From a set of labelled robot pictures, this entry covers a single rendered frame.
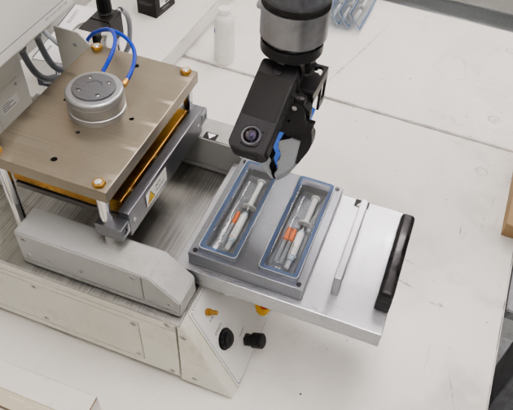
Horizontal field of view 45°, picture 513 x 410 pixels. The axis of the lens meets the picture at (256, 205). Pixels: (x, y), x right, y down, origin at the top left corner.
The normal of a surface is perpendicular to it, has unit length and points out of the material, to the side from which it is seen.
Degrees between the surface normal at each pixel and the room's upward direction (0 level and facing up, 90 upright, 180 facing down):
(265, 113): 29
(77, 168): 0
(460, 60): 0
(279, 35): 90
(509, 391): 90
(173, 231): 0
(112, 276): 90
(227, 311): 65
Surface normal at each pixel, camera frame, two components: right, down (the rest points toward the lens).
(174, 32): 0.04, -0.66
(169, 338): -0.36, 0.69
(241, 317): 0.86, -0.02
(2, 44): 0.93, 0.29
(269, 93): -0.11, -0.24
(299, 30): 0.07, 0.74
